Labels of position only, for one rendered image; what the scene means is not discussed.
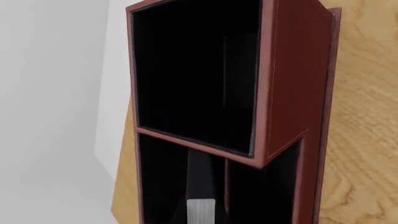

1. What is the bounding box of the small grey flat plate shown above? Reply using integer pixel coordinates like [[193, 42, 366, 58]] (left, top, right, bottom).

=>
[[186, 198, 216, 224]]

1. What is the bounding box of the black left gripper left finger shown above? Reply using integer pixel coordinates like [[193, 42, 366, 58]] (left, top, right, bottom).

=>
[[175, 149, 201, 224]]

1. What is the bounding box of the red-brown desk caddy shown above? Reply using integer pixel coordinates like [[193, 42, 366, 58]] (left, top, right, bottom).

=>
[[125, 0, 343, 224]]

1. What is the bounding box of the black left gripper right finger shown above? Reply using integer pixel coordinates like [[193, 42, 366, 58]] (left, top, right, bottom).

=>
[[199, 151, 230, 224]]

